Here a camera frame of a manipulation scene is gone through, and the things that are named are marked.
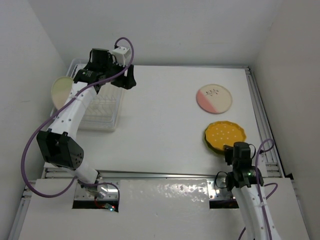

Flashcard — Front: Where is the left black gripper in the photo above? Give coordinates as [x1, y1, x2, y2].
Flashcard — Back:
[101, 58, 135, 90]

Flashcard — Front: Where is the green dotted plate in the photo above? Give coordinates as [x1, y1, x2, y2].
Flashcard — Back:
[203, 132, 225, 157]

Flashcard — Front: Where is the orange dotted plate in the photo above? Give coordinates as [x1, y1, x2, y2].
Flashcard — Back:
[204, 121, 247, 151]

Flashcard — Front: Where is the white pink floral plate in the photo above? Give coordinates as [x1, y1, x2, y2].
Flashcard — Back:
[196, 84, 233, 114]

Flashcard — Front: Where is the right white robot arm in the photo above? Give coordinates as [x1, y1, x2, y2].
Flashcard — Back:
[223, 142, 281, 240]

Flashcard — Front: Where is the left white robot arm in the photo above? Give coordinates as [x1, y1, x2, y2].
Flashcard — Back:
[36, 46, 137, 188]

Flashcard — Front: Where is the cream round plate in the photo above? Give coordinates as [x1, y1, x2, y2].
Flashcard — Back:
[51, 76, 74, 110]

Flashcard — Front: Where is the white foreground cover board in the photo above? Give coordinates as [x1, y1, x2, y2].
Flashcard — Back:
[18, 177, 311, 240]

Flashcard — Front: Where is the small green circuit board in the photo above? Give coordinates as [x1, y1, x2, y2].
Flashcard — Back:
[94, 199, 116, 212]

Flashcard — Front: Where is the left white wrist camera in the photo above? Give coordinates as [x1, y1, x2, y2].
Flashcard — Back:
[110, 46, 131, 67]

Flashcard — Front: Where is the white wire dish rack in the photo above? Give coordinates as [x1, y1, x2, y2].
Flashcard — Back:
[49, 58, 127, 133]

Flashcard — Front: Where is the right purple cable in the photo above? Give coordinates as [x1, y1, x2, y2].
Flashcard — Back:
[236, 138, 279, 240]

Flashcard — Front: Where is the purple cable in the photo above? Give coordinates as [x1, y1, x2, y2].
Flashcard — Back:
[236, 138, 279, 240]
[20, 37, 136, 212]

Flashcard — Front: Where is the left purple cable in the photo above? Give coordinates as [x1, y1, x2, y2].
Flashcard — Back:
[20, 37, 136, 212]

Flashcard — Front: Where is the front aluminium frame rail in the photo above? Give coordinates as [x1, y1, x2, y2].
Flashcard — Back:
[43, 167, 283, 180]

